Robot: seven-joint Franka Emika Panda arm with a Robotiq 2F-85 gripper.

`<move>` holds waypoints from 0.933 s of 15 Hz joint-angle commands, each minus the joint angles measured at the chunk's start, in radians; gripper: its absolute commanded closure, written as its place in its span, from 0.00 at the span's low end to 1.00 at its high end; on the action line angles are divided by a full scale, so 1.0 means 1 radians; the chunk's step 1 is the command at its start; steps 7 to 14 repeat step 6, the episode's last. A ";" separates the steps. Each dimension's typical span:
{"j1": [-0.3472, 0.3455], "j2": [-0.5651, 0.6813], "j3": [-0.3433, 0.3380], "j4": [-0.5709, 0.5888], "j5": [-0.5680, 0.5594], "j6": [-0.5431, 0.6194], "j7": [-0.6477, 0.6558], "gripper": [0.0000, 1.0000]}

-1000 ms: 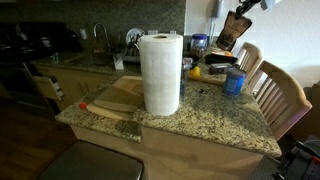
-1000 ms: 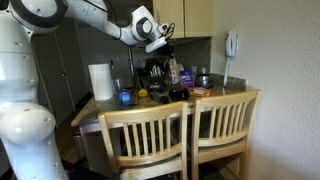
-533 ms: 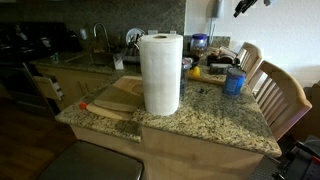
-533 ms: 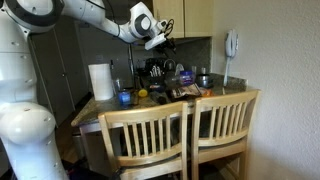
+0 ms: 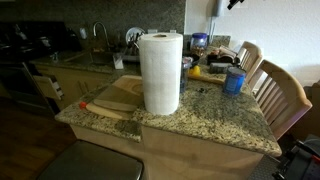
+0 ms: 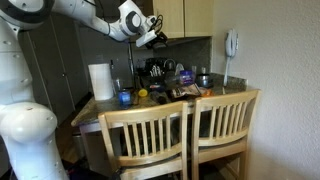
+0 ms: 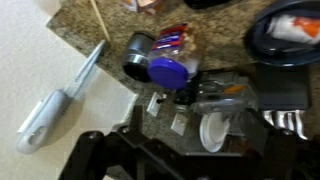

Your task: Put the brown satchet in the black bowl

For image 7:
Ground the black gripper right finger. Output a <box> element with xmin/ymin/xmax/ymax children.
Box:
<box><xmin>242</xmin><ymin>108</ymin><xmax>270</xmax><ymax>158</ymax></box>

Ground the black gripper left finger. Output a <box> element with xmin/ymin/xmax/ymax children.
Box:
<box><xmin>128</xmin><ymin>104</ymin><xmax>145</xmax><ymax>141</ymax></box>

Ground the dark bowl with packet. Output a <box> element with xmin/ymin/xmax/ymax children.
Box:
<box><xmin>244</xmin><ymin>0</ymin><xmax>320</xmax><ymax>68</ymax></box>

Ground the black bowl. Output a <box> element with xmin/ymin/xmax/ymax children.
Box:
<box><xmin>182</xmin><ymin>0</ymin><xmax>233</xmax><ymax>10</ymax></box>

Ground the white plate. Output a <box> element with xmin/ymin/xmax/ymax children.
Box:
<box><xmin>198</xmin><ymin>111</ymin><xmax>232</xmax><ymax>154</ymax></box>

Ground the dish drying rack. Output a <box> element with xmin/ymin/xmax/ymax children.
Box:
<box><xmin>191</xmin><ymin>69</ymin><xmax>260</xmax><ymax>116</ymax></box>

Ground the black knife block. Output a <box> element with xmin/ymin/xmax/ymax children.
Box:
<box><xmin>255</xmin><ymin>62</ymin><xmax>311</xmax><ymax>141</ymax></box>

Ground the steel and black cup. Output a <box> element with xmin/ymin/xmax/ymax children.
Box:
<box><xmin>121</xmin><ymin>30</ymin><xmax>156</xmax><ymax>84</ymax></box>

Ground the blue-lidded nut jar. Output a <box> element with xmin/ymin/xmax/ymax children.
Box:
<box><xmin>146</xmin><ymin>22</ymin><xmax>203</xmax><ymax>91</ymax></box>

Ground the thin wooden stick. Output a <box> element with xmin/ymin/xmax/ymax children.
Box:
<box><xmin>88</xmin><ymin>0</ymin><xmax>112</xmax><ymax>43</ymax></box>

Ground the white and orange packet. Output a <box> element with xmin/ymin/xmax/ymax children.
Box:
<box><xmin>266</xmin><ymin>14</ymin><xmax>320</xmax><ymax>45</ymax></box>

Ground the white wall outlet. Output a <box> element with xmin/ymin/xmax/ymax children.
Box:
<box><xmin>146</xmin><ymin>91</ymin><xmax>165</xmax><ymax>118</ymax></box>
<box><xmin>170</xmin><ymin>112</ymin><xmax>189</xmax><ymax>137</ymax></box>

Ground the white wall phone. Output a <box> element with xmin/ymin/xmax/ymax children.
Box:
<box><xmin>14</xmin><ymin>87</ymin><xmax>73</xmax><ymax>155</ymax></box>

